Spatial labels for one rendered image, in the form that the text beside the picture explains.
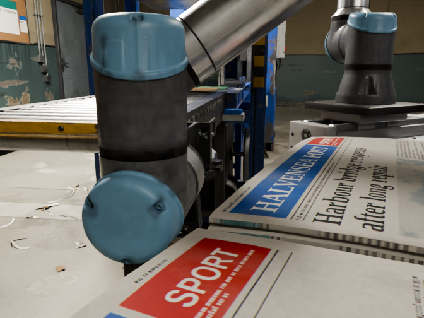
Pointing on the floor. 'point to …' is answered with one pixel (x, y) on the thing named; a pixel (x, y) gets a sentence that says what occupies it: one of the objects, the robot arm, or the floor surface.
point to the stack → (297, 243)
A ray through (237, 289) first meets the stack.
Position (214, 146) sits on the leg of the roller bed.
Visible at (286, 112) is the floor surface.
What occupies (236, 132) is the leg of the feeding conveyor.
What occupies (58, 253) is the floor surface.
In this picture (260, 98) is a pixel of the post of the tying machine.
